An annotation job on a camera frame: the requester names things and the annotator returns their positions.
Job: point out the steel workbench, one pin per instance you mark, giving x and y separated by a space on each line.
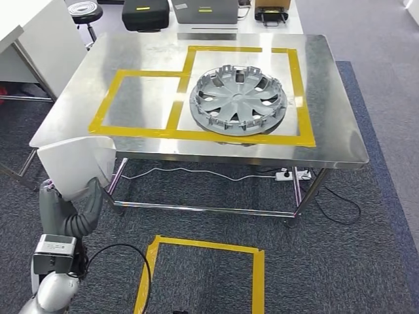
327 121

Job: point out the grey laptop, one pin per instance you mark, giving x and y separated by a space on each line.
204 15

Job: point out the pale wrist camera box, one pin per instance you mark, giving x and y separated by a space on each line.
53 255

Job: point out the grey wheel hubcap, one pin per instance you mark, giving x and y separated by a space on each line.
235 102

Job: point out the white plastic shell part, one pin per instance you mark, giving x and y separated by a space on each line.
72 164

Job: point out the black carrying case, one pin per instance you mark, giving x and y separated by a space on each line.
146 17

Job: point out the white desk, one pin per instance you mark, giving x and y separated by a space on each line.
49 47
294 21

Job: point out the white power strip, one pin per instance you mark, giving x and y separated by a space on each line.
291 175

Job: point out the white partition panel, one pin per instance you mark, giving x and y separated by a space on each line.
413 8

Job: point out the black router device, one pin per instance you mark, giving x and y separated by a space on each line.
272 15

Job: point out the black round stool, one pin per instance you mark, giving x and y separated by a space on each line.
84 13

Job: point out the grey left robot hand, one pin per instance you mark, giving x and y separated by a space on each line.
53 214

